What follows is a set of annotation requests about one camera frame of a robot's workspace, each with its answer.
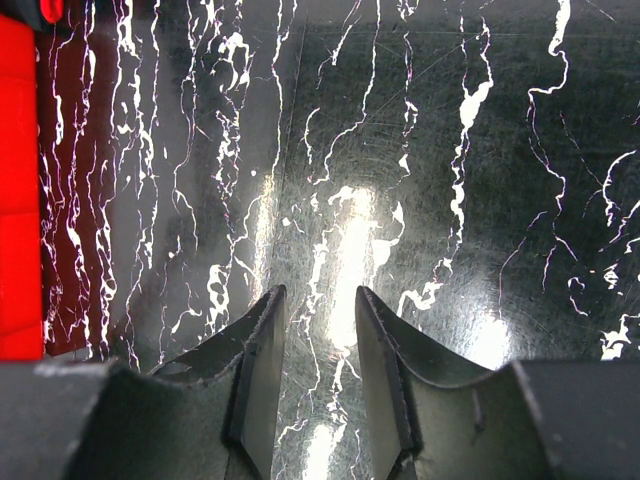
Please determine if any red plastic bin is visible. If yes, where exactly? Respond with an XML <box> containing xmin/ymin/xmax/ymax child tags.
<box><xmin>1</xmin><ymin>16</ymin><xmax>44</xmax><ymax>361</ymax></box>

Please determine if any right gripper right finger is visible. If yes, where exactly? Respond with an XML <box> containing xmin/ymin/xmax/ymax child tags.
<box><xmin>355</xmin><ymin>286</ymin><xmax>639</xmax><ymax>479</ymax></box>

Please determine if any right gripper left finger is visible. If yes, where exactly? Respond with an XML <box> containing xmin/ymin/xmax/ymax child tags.
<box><xmin>1</xmin><ymin>285</ymin><xmax>287</xmax><ymax>479</ymax></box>

